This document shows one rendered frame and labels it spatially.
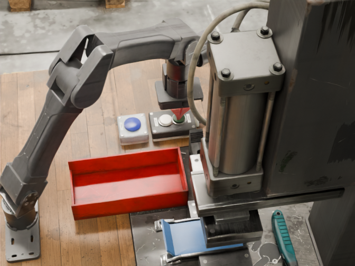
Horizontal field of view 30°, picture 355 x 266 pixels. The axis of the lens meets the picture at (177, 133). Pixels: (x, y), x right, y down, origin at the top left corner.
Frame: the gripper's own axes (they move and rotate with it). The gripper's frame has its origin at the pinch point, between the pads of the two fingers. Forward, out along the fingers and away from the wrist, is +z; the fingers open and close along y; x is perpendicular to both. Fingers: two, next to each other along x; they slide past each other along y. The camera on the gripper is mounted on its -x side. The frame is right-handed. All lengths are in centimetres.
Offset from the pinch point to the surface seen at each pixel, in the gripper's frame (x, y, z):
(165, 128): 2.0, 3.3, 1.9
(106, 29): -133, 10, 94
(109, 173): 11.0, 17.6, 4.6
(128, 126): 0.6, 11.8, 1.2
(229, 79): 41, 1, -56
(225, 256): 39.4, -2.8, -3.4
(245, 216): 40.9, -4.7, -20.4
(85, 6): -150, 19, 94
